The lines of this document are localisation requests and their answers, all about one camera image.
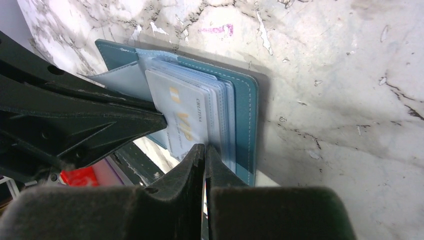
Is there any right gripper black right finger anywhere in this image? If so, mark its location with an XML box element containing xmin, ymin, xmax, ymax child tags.
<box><xmin>205</xmin><ymin>145</ymin><xmax>356</xmax><ymax>240</ymax></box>

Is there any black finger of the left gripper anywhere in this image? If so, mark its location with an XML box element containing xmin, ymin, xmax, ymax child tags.
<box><xmin>0</xmin><ymin>76</ymin><xmax>167</xmax><ymax>168</ymax></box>
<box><xmin>0</xmin><ymin>32</ymin><xmax>156</xmax><ymax>111</ymax></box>

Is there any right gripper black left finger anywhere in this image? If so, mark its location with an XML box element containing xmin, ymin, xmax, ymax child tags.
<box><xmin>0</xmin><ymin>144</ymin><xmax>205</xmax><ymax>240</ymax></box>

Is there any white VIP card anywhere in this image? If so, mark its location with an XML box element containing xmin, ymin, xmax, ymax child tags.
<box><xmin>145</xmin><ymin>69</ymin><xmax>209</xmax><ymax>160</ymax></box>

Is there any blue leather card holder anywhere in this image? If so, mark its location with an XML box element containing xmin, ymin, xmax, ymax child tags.
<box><xmin>89</xmin><ymin>39</ymin><xmax>259</xmax><ymax>186</ymax></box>

